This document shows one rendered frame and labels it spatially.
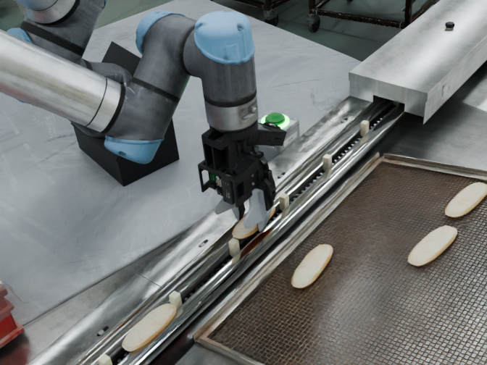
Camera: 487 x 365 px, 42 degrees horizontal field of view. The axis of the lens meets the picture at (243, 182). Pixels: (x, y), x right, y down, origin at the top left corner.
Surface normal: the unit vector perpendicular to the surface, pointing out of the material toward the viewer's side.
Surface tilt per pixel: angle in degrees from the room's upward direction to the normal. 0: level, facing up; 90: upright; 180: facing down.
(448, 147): 0
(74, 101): 84
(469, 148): 0
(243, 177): 90
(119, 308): 0
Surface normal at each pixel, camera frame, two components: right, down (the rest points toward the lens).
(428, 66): -0.08, -0.80
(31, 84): 0.30, 0.47
